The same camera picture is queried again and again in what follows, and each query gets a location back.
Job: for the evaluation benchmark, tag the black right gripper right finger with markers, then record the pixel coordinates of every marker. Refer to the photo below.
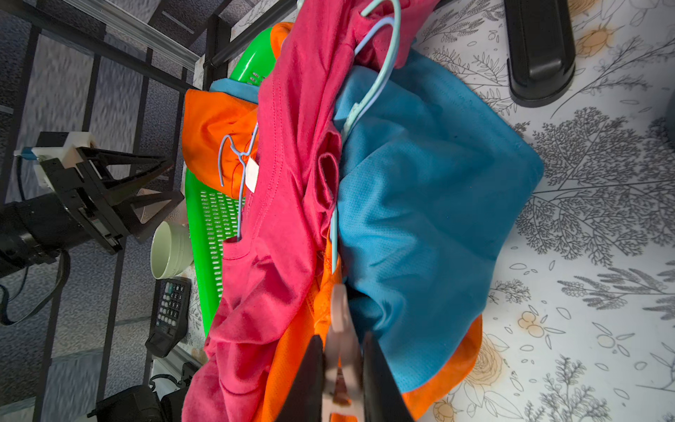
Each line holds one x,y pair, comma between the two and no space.
383,401

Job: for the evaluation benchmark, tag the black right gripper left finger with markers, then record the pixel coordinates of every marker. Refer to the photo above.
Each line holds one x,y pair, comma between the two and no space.
304,401

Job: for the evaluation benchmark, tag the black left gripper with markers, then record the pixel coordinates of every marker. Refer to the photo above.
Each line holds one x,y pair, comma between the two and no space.
92,195

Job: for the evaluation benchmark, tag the dusty pink clothespin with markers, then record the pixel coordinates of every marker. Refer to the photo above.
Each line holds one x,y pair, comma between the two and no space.
343,358

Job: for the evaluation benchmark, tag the pink t-shirt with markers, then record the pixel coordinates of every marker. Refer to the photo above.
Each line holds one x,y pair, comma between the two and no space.
291,191

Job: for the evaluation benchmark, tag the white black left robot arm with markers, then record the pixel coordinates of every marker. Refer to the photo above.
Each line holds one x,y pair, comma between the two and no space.
41,231

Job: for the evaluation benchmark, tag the orange t-shirt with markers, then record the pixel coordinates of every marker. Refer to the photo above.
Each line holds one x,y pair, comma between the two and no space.
217,133

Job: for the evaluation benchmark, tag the blue t-shirt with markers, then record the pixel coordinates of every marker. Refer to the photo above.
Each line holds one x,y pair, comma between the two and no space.
431,182

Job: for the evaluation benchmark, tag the light green bowl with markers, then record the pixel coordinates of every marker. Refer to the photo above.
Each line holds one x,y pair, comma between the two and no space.
171,250

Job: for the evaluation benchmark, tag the black calculator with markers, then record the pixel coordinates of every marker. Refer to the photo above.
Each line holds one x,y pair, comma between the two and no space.
171,319

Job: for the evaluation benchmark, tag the floral table cloth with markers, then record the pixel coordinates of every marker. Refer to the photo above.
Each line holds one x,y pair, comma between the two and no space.
579,323

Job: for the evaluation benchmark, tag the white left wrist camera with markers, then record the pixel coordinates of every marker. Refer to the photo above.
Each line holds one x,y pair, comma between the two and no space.
60,145

